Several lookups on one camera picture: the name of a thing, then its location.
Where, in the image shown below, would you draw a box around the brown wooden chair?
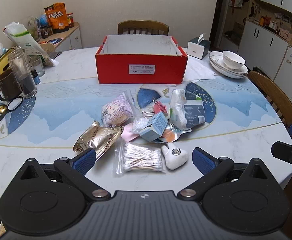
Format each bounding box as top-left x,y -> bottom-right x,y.
247,71 -> 292,140

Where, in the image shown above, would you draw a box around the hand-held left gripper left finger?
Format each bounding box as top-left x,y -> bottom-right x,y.
19,148 -> 111,202

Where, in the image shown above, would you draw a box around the marble printed desktop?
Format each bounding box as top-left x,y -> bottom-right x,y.
0,46 -> 292,220

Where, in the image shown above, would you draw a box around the white wooden wall cabinet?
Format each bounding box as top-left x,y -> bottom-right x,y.
218,0 -> 292,103

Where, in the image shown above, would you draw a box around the blue round mouse pad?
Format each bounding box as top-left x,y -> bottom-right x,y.
42,38 -> 62,46

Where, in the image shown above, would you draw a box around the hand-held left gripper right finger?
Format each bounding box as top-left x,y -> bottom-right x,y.
177,147 -> 269,202

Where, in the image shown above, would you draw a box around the clear bag of small bits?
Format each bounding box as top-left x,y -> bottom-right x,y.
131,116 -> 151,134

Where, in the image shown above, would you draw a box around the white green plastic bag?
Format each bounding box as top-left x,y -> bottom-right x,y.
4,22 -> 59,67

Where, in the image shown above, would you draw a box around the orange snack bag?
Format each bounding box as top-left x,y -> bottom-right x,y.
44,2 -> 69,33

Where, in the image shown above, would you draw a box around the dark glass jar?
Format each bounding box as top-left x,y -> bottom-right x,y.
39,25 -> 53,39

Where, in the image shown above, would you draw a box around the light wooden chair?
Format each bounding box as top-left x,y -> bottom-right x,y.
39,42 -> 56,53

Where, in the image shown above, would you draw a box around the clear drinking glass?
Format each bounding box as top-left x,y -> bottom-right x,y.
29,56 -> 45,77

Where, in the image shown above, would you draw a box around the small blue globe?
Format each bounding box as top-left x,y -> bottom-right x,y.
38,14 -> 49,27

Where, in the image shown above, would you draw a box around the red sauce jar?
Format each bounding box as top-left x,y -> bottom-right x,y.
66,12 -> 75,28

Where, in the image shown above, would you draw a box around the white bowl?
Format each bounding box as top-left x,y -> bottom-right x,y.
222,50 -> 246,70

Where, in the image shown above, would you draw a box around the pink sticky notes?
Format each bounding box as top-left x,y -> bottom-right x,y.
120,123 -> 141,140

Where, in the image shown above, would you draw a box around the pink binder clip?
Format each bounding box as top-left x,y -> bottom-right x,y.
141,100 -> 170,117

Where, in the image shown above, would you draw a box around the white plastic pack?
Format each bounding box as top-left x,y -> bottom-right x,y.
170,89 -> 188,129

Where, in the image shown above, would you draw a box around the silver snack pouch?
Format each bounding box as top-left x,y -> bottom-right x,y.
158,121 -> 194,144

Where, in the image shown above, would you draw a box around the dark wooden chair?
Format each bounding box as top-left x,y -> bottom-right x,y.
117,20 -> 170,36

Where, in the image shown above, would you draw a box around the light blue small box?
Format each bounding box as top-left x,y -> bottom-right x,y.
139,112 -> 168,143

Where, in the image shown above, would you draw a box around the white wooden sideboard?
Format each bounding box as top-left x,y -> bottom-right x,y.
39,22 -> 82,53

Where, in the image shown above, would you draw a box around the gold foil packet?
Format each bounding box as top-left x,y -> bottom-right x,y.
73,120 -> 124,162

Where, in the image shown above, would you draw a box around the red cardboard box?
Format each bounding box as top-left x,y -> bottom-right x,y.
95,35 -> 188,85

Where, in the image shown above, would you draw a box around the brown mug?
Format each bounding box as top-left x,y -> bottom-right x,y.
0,69 -> 21,102

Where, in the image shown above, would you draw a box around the white paper sheet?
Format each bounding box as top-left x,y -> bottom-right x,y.
181,55 -> 216,83

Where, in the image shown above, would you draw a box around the small blue bottle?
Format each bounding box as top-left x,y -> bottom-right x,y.
31,69 -> 41,85

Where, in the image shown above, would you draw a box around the cotton swab bag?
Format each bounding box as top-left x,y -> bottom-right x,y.
114,140 -> 167,176

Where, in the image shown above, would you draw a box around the dark blue tissue packet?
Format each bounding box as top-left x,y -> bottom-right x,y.
183,90 -> 206,129

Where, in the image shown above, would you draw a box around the black rack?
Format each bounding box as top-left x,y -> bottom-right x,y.
252,66 -> 271,78

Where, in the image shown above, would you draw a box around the pink purple snack packet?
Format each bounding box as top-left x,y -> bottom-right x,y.
101,92 -> 136,128

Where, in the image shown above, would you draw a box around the white plate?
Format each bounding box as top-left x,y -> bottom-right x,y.
209,51 -> 248,75
211,62 -> 249,78

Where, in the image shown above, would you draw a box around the green white tissue box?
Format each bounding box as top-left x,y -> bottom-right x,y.
187,33 -> 211,60

